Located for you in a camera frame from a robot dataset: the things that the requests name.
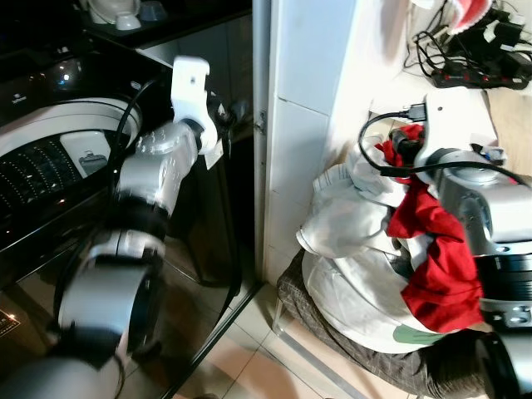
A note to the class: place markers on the red garment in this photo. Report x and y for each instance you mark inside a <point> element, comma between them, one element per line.
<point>436,266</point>

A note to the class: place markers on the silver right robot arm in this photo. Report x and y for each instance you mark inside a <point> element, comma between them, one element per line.
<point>486,208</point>

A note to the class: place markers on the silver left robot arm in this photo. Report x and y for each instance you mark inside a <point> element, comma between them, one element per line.
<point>154,170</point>

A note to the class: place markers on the black top-loading washing machine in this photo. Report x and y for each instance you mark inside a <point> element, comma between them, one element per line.
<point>50,166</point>

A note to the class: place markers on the black power strip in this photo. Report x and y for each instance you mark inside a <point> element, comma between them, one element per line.
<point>482,79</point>

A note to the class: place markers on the beige board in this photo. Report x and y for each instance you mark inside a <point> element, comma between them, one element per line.
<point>515,125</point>

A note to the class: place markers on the white plastic container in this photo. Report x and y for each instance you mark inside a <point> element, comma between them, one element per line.
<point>125,17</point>

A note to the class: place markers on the black power adapter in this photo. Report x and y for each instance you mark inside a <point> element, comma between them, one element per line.
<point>503,35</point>

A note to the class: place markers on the red and white cloth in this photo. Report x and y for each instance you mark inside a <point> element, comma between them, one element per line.
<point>474,12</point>

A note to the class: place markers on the white garment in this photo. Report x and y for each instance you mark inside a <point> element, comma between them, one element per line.
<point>349,283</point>

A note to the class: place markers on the brown plaid laundry basket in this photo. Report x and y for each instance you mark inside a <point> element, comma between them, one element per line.
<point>374,366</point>

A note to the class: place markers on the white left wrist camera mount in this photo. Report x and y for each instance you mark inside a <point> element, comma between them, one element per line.
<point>193,87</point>

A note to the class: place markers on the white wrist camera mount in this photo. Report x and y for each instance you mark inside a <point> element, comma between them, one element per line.
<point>457,120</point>
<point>193,87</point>

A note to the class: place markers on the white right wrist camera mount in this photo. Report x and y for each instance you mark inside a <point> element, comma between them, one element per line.
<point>457,120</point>

